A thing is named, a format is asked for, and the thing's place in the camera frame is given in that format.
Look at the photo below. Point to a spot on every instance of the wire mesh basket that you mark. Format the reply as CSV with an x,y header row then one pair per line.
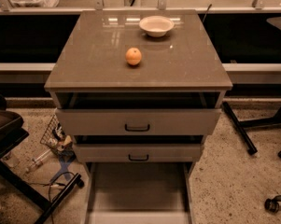
x,y
55,138

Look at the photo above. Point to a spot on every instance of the grey drawer cabinet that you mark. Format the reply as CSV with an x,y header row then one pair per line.
x,y
180,70

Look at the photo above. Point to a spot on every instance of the plastic bottle on floor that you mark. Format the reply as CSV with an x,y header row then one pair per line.
x,y
38,161

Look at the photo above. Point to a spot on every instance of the orange fruit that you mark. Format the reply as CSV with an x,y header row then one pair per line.
x,y
133,56

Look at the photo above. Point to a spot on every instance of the grey drawer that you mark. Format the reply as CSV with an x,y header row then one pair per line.
x,y
138,152
138,121
138,193

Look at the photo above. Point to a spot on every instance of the black table leg frame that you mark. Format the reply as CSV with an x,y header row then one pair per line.
x,y
7,143

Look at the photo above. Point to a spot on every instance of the black caster wheel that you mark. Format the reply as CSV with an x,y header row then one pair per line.
x,y
272,205

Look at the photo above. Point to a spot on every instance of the dark tray left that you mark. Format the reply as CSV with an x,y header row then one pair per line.
x,y
9,121

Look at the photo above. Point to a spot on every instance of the white bowl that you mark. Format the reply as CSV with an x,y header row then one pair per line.
x,y
156,26

